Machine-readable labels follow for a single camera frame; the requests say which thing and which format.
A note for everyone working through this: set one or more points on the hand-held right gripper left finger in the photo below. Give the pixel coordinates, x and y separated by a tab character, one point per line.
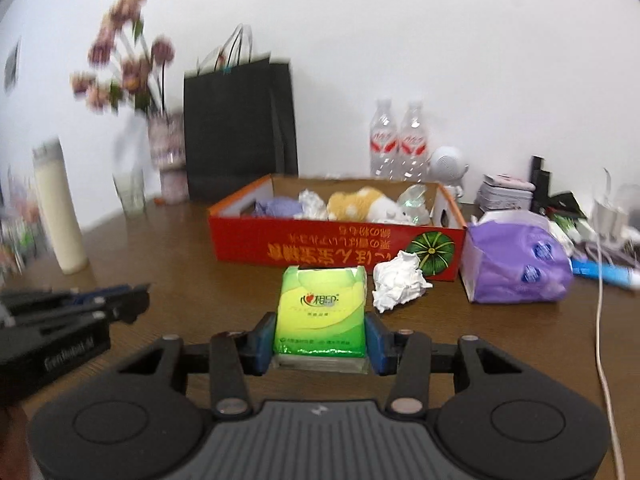
260	350

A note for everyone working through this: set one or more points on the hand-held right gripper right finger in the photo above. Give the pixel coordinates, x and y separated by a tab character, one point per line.
377	352

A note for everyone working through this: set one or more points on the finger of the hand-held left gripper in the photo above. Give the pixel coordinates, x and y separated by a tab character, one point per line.
115	295
120	316

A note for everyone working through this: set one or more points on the green tissue pack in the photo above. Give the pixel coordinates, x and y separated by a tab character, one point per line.
320	310

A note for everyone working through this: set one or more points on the orange cardboard box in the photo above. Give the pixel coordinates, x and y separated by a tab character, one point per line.
325	250

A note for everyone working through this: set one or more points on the yellow white plush hamster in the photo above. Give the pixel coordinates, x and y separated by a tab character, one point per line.
355	205

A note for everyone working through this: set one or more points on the crumpled white paper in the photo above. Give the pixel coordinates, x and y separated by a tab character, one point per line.
400	282

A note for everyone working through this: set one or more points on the clear drinking glass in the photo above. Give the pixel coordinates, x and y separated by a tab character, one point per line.
129	195

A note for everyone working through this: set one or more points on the white thermos bottle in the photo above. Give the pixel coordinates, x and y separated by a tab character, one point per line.
60	210

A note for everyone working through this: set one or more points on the blurred colourful packets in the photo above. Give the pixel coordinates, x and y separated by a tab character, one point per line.
15	230

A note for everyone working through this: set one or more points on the purple cloth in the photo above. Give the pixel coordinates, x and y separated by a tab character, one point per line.
280	207

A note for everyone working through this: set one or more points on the patterned pink vase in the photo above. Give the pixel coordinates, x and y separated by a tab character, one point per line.
167	160

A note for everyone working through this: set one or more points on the crushed clear plastic bottle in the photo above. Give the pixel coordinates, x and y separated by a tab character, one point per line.
415	200

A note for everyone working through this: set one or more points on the purple tissue pack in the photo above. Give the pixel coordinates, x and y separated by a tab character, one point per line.
510	265

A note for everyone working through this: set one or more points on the floral tin box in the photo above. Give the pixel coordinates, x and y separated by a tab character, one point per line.
500	200

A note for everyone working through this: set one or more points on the black paper bag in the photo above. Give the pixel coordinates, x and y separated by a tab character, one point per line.
230	135

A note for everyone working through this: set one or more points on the white robot-shaped speaker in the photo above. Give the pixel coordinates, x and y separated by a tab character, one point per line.
447	165

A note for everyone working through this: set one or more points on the clear water bottle red label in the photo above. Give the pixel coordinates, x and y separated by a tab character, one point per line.
384	140
414	142

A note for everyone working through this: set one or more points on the pink white flat case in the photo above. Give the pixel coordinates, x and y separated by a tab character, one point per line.
505	180

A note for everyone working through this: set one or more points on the dried pink flower bouquet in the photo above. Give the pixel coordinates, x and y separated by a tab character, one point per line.
132	72

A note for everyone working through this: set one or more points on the green white packet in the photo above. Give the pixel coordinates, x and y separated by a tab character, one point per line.
562	222

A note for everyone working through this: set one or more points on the black rectangular tube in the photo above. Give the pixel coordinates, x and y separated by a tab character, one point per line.
537	162
541	190

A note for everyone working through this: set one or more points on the black pouch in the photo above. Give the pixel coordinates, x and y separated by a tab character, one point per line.
565	202

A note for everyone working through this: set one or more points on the blue toothpaste tube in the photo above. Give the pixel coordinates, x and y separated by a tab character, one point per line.
605	272

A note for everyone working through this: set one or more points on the white charger plug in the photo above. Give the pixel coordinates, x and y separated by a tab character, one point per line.
610	217

